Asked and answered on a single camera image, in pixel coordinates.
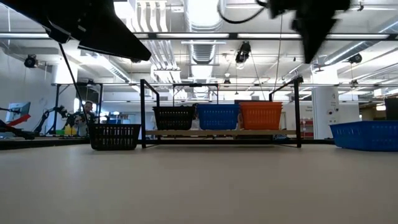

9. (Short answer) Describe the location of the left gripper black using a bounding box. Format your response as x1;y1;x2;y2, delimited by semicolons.
0;0;152;62

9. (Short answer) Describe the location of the black plastic basket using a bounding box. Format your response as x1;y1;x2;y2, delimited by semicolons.
88;123;142;151
152;104;198;110
152;108;196;131

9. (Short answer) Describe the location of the wooden shelf with black frame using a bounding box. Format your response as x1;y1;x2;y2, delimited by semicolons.
139;77;304;149

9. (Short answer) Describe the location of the orange plastic basket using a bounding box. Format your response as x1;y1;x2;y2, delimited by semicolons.
238;105;284;131
239;101;284;107

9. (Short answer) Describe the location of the background black rig frame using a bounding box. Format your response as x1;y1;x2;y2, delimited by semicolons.
51;81;104;136

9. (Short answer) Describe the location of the yellow container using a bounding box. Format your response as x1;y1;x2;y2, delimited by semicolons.
55;124;78;137

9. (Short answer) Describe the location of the silver ventilation duct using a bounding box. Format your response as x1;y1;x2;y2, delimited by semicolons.
182;0;225;65

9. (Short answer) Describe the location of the long overhead light bar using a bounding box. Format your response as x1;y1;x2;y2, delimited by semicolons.
0;30;398;42

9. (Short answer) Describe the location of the lit computer monitor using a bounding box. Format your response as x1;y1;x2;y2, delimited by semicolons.
5;101;32;124

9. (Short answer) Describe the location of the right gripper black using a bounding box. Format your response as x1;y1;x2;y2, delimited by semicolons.
267;0;351;64

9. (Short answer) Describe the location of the dark screen panel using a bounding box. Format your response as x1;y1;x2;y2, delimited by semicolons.
384;98;398;121

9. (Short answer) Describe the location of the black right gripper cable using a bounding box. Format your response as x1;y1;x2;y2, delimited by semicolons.
216;0;271;25

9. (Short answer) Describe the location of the red bar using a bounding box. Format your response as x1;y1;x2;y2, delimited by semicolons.
6;114;32;128

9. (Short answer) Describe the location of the black hanging overhead camera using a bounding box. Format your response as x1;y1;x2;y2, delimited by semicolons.
234;40;252;65

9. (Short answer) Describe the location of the small red storage rack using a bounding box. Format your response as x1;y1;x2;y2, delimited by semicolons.
300;118;314;139

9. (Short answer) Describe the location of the white round column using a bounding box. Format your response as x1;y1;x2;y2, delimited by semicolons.
312;85;340;140

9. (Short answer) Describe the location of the blue plastic basket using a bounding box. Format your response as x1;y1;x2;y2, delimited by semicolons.
196;103;240;131
329;120;398;152

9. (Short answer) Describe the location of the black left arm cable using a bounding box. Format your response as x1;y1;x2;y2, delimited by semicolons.
57;42;90;126

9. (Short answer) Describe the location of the person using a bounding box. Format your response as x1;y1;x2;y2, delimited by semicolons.
81;101;96;138

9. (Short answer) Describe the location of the black ceiling device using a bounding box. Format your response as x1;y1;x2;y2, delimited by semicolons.
24;54;39;69
347;53;363;65

